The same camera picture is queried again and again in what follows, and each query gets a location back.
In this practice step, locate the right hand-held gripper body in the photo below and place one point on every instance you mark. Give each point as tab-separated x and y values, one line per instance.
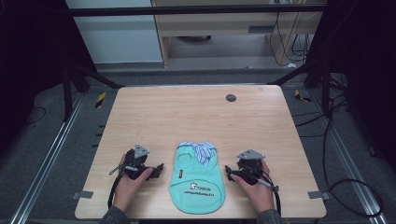
249	166

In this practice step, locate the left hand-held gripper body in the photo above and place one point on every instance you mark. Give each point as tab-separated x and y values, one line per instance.
136	165

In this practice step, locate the teal pet shirt striped collar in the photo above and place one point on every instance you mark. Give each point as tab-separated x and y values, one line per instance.
197	183

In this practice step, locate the person's left hand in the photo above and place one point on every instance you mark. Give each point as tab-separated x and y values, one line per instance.
129	189

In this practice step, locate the person's right hand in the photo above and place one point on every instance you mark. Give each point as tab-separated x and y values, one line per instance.
257	194

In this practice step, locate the grey round table grommet cap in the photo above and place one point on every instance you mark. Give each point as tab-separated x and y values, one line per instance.
231	98

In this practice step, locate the yellow black hazard tape strip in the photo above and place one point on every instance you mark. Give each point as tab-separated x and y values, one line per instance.
100	99
301	95

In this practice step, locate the white cabinet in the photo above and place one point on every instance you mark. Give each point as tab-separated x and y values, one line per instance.
118	34

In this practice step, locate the light wooden desk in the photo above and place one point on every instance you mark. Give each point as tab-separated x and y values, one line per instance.
218	23

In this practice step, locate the grey metal table bracket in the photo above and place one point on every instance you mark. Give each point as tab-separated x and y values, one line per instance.
318	195
82	195

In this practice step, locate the aluminium floor rail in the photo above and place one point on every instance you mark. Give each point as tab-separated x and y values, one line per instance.
46	161
348	155

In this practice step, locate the black metal frame stand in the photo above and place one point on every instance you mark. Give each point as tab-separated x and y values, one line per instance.
314	73
81	73

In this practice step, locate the black metal frame crossbar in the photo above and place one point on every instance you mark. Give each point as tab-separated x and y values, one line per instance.
193	11

